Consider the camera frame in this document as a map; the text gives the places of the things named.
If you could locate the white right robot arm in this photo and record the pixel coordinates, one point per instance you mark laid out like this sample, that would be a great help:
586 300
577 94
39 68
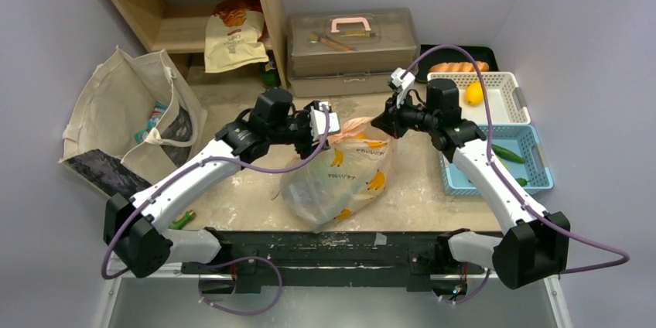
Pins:
534 245

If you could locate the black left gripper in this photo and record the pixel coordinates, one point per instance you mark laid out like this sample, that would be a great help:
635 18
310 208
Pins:
309 146

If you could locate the black tray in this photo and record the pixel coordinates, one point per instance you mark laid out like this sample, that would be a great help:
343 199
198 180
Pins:
479 53

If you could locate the green cucumber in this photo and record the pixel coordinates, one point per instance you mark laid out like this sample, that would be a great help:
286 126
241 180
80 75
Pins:
507 154

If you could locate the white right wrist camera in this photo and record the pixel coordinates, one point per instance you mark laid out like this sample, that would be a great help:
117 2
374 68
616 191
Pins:
401 83

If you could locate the small green vegetable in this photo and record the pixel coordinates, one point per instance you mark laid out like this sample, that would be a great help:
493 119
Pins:
184 220

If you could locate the yellow mango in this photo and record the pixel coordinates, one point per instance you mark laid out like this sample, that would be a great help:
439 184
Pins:
474 94

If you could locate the bread paper bag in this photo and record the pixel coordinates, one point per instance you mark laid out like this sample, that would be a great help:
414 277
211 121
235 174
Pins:
233 36

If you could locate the bread loaf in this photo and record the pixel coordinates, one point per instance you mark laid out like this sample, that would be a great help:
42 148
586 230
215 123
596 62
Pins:
456 67

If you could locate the snack packet in tote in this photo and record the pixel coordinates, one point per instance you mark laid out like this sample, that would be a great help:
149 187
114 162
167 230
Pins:
157 112

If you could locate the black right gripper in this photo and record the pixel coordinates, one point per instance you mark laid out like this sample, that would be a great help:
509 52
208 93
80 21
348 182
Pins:
388 121

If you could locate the blue plastic basket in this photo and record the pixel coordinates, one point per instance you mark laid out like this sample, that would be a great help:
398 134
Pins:
523 141

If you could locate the beige canvas tote bag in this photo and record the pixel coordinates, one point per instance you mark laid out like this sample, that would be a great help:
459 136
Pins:
116 103

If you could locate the grey plastic toolbox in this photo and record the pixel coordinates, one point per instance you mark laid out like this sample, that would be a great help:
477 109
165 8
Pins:
348 52

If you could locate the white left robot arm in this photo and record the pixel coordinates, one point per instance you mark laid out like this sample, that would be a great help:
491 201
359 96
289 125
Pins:
272 137

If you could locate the green glass bottle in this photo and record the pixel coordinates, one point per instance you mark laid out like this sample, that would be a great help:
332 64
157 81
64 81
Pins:
268 71

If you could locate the black mounting rail base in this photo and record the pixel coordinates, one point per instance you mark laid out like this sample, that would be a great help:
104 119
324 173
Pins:
415 261

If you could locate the small green pepper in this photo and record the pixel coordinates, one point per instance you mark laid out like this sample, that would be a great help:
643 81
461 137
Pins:
522 181

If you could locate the translucent banana print plastic bag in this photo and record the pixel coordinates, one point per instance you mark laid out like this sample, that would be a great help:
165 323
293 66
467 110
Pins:
352 173

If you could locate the white plastic basket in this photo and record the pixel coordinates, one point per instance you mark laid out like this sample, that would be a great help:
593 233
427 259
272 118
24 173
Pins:
506 101

